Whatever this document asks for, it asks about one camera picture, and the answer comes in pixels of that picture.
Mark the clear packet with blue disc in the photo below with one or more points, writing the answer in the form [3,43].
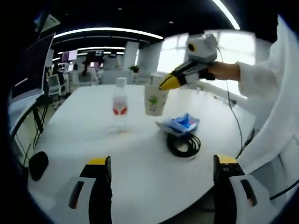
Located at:
[168,129]

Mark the purple screen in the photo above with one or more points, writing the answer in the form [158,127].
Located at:
[69,55]

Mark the blue packet with pink print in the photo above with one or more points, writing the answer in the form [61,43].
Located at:
[184,122]

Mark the white office chair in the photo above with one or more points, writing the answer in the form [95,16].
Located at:
[54,84]

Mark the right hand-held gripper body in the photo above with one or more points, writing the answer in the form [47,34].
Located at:
[201,53]

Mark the clear plastic water bottle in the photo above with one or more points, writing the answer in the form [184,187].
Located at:
[120,105]

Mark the dark monitor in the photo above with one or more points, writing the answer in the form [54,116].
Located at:
[32,67]

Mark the black rounded object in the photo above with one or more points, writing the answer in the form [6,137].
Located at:
[38,166]

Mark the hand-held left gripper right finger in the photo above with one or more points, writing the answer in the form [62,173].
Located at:
[233,198]

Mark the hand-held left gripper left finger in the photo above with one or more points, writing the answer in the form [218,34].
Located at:
[81,198]

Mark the long ceiling light strip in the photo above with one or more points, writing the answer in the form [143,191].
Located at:
[227,12]

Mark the black metal stand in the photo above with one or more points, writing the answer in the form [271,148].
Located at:
[39,116]

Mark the white table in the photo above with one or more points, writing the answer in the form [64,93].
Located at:
[140,175]

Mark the person's right hand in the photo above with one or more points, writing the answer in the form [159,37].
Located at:
[224,71]

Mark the white paper cup green print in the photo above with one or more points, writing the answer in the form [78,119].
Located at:
[155,102]

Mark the green potted plant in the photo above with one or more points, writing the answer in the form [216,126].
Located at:
[134,69]

